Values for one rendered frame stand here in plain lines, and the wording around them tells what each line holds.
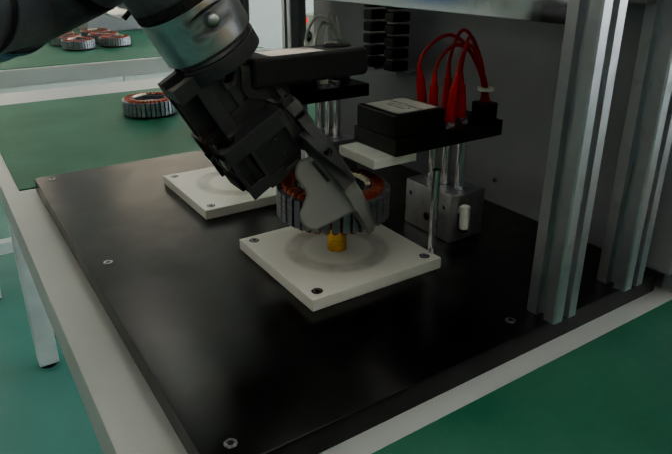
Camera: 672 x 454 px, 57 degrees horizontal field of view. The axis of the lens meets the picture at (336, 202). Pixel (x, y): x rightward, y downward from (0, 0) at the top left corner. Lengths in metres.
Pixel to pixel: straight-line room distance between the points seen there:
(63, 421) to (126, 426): 1.25
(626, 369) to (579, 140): 0.19
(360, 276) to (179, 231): 0.24
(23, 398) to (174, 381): 1.38
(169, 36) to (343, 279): 0.26
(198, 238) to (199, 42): 0.28
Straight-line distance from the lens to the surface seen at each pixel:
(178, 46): 0.48
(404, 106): 0.62
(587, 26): 0.49
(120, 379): 0.53
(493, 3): 0.56
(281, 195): 0.58
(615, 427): 0.50
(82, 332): 0.60
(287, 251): 0.63
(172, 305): 0.57
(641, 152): 0.59
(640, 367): 0.57
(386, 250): 0.63
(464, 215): 0.67
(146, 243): 0.70
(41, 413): 1.78
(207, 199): 0.77
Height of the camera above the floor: 1.06
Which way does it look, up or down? 22 degrees down
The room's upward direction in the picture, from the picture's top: straight up
